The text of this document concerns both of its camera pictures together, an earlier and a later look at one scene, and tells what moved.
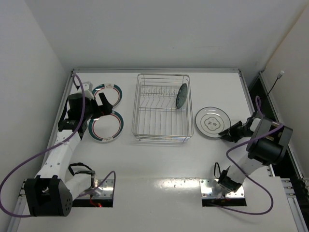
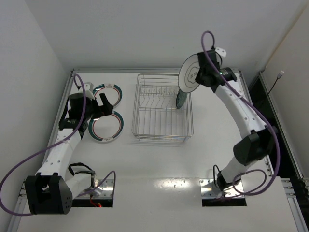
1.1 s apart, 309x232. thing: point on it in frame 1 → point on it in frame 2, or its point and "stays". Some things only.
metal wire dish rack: (156, 118) stays
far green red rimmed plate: (113, 94) stays
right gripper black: (238, 130) → (201, 75)
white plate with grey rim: (210, 121) → (188, 72)
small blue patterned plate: (181, 95) stays
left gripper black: (97, 108) stays
